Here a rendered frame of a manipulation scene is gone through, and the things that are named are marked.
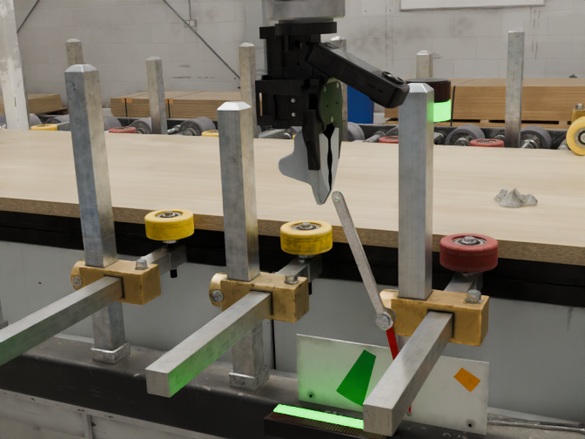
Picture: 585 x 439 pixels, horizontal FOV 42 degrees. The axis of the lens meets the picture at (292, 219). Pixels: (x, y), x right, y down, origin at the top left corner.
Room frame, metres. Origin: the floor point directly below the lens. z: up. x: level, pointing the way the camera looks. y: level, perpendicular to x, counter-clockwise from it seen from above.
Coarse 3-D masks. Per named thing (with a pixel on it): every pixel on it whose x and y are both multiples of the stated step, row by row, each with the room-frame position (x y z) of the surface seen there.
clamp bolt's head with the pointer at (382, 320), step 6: (378, 318) 0.91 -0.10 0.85; (384, 318) 0.90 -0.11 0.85; (378, 324) 0.91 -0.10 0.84; (384, 324) 0.90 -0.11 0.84; (390, 330) 0.91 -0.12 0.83; (390, 336) 0.91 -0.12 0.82; (390, 342) 0.91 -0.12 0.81; (396, 342) 0.91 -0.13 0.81; (390, 348) 0.91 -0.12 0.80; (396, 348) 0.91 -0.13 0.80; (396, 354) 0.91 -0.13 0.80
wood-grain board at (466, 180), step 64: (0, 192) 1.49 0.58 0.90; (64, 192) 1.47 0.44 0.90; (128, 192) 1.45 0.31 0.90; (192, 192) 1.43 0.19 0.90; (256, 192) 1.41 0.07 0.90; (384, 192) 1.37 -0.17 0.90; (448, 192) 1.35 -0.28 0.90; (576, 192) 1.32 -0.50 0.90; (512, 256) 1.05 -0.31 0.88; (576, 256) 1.01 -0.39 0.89
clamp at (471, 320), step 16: (384, 304) 0.93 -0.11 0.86; (400, 304) 0.91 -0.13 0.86; (416, 304) 0.91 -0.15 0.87; (432, 304) 0.90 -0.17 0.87; (448, 304) 0.89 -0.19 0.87; (464, 304) 0.89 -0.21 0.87; (480, 304) 0.89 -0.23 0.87; (400, 320) 0.91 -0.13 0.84; (416, 320) 0.91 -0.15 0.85; (464, 320) 0.88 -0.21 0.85; (480, 320) 0.87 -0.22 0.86; (464, 336) 0.88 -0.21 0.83; (480, 336) 0.87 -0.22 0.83
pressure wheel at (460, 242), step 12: (444, 240) 1.04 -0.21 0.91; (456, 240) 1.05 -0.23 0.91; (468, 240) 1.03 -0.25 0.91; (480, 240) 1.04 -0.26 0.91; (492, 240) 1.03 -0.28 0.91; (444, 252) 1.02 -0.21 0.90; (456, 252) 1.01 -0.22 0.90; (468, 252) 1.00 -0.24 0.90; (480, 252) 1.00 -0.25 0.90; (492, 252) 1.01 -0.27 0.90; (444, 264) 1.02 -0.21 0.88; (456, 264) 1.01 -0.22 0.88; (468, 264) 1.00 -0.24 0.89; (480, 264) 1.00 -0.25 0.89; (492, 264) 1.01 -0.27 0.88
